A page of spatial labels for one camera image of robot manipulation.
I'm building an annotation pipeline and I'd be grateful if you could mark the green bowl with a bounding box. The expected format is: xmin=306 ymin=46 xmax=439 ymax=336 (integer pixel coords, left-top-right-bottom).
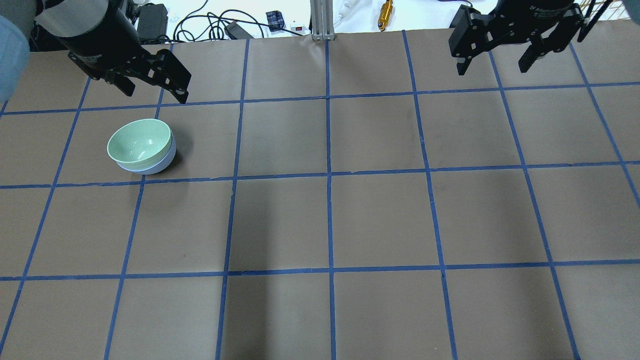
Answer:
xmin=106 ymin=118 xmax=173 ymax=170

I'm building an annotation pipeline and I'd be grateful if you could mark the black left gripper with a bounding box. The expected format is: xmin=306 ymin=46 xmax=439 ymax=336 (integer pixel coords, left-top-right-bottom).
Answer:
xmin=55 ymin=10 xmax=192 ymax=104

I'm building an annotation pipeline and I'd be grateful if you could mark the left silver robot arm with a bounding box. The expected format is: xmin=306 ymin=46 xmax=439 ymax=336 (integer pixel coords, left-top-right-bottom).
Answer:
xmin=0 ymin=0 xmax=192 ymax=104

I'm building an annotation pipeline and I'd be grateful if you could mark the aluminium frame post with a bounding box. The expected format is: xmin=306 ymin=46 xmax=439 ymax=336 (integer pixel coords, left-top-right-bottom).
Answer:
xmin=309 ymin=0 xmax=336 ymax=43

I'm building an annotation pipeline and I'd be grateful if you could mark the blue bowl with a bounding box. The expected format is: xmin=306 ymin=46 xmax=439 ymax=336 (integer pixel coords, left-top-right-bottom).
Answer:
xmin=118 ymin=138 xmax=177 ymax=175

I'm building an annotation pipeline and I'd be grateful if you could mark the black power adapter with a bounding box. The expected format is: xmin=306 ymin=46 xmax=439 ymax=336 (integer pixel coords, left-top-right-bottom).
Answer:
xmin=224 ymin=22 xmax=254 ymax=40

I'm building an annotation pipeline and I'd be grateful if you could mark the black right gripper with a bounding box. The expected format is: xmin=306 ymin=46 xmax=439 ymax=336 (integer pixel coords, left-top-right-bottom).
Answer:
xmin=448 ymin=0 xmax=586 ymax=76

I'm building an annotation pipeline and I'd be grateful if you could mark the gold metal tool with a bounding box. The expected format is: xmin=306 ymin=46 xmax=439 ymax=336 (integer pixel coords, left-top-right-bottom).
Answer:
xmin=377 ymin=0 xmax=393 ymax=32

